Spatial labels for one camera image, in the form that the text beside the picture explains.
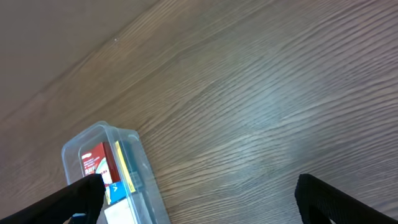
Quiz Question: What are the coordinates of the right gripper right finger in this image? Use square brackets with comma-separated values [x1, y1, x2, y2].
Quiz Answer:
[295, 174, 397, 224]

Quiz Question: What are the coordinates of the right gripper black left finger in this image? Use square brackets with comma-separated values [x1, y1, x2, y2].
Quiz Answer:
[1, 174, 106, 223]

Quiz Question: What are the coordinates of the blue yellow cough drops box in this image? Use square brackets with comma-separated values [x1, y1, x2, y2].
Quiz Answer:
[104, 141, 136, 205]

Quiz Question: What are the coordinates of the white blue medicine box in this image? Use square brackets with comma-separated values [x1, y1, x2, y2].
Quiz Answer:
[104, 198, 137, 224]

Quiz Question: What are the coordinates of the red white medicine box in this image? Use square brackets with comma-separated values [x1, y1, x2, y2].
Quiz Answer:
[81, 142, 121, 187]

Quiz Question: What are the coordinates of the clear plastic container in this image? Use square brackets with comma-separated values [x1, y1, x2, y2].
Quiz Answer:
[62, 121, 170, 224]

